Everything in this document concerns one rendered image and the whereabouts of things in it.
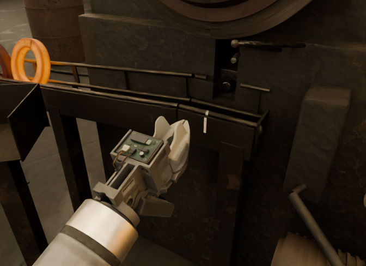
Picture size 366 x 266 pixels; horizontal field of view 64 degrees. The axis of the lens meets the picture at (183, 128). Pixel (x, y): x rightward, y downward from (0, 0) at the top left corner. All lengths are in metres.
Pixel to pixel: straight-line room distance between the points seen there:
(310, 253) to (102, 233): 0.41
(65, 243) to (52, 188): 1.28
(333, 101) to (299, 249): 0.29
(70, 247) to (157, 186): 0.14
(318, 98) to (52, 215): 1.26
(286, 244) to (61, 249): 0.43
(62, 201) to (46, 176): 0.25
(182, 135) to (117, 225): 0.19
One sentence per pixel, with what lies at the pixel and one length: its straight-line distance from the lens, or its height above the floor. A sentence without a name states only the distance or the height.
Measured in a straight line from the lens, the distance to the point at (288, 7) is 0.57.
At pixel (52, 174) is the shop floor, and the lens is 1.77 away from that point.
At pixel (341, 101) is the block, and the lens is 0.60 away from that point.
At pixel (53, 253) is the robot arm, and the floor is 0.72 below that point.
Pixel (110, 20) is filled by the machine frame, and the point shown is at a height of 0.87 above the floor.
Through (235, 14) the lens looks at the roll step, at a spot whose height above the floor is 0.93.
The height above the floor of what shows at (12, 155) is 0.61.
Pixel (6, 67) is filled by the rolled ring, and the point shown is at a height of 0.68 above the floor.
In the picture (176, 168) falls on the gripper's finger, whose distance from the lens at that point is 0.47.
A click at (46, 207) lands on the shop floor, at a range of 1.58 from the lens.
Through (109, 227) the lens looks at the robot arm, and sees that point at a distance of 0.39.
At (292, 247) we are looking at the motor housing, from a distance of 0.66.
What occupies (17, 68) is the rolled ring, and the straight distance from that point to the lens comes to 1.24.
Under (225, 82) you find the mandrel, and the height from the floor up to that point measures 0.75.
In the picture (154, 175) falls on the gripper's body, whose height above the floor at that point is 0.75.
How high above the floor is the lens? 1.02
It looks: 30 degrees down
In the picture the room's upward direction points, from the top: straight up
